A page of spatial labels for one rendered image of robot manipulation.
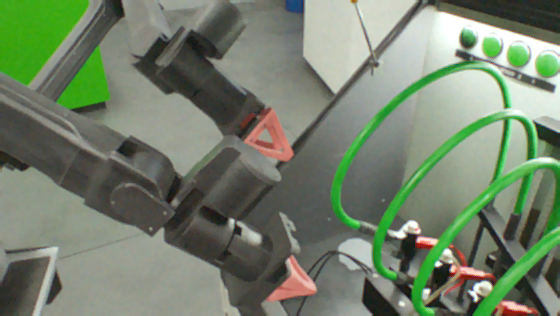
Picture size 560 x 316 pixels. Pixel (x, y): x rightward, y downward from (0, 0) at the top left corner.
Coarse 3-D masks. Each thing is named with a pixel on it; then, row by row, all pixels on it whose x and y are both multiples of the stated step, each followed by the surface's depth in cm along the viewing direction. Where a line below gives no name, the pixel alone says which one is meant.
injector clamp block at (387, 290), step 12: (396, 264) 93; (372, 276) 90; (372, 288) 89; (384, 288) 88; (396, 288) 88; (408, 288) 89; (372, 300) 90; (384, 300) 86; (396, 300) 85; (408, 300) 85; (372, 312) 91; (384, 312) 87; (396, 312) 83; (408, 312) 83
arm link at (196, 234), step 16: (192, 192) 44; (176, 208) 45; (192, 208) 44; (208, 208) 45; (176, 224) 44; (192, 224) 43; (208, 224) 44; (224, 224) 45; (176, 240) 43; (192, 240) 44; (208, 240) 44; (224, 240) 45; (208, 256) 45
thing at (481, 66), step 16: (464, 64) 66; (480, 64) 68; (432, 80) 64; (496, 80) 72; (400, 96) 64; (384, 112) 63; (368, 128) 63; (352, 144) 64; (336, 176) 66; (496, 176) 86; (336, 192) 66; (336, 208) 68; (352, 224) 72
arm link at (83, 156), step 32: (0, 96) 39; (32, 96) 41; (0, 128) 40; (32, 128) 40; (64, 128) 40; (96, 128) 43; (32, 160) 41; (64, 160) 40; (96, 160) 40; (128, 160) 41; (160, 160) 45; (96, 192) 41; (160, 192) 42; (128, 224) 43
